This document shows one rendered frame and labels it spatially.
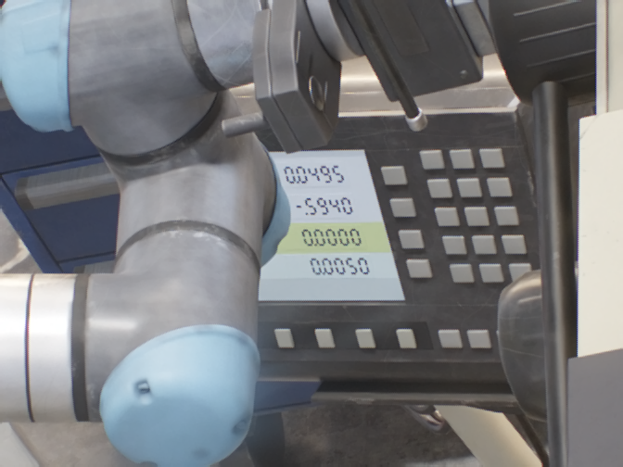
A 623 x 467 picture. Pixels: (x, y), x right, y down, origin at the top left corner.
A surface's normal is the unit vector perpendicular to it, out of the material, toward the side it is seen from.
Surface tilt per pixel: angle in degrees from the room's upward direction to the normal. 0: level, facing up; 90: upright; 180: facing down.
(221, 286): 55
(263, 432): 90
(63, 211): 90
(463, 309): 71
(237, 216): 64
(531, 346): 38
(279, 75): 23
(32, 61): 50
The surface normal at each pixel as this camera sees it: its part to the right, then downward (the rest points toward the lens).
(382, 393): -0.25, -0.86
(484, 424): 0.14, -0.06
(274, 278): -0.40, 0.50
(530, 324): -0.36, -0.30
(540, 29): -0.29, 0.13
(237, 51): -0.14, 0.60
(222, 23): -0.23, 0.33
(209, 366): 0.43, -0.59
